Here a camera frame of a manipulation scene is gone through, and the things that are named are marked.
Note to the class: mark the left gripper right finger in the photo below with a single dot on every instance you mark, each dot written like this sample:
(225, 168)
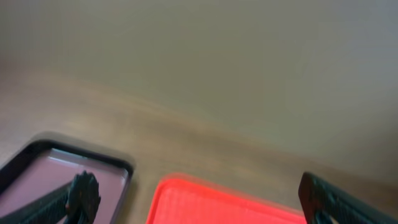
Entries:
(324, 203)

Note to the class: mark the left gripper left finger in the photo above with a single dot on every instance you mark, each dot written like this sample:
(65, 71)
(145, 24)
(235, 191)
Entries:
(76, 202)

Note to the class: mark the black tray with water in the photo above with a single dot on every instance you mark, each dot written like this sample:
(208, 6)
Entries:
(45, 165)

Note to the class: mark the red plastic tray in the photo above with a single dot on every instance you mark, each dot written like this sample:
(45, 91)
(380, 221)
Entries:
(181, 198)

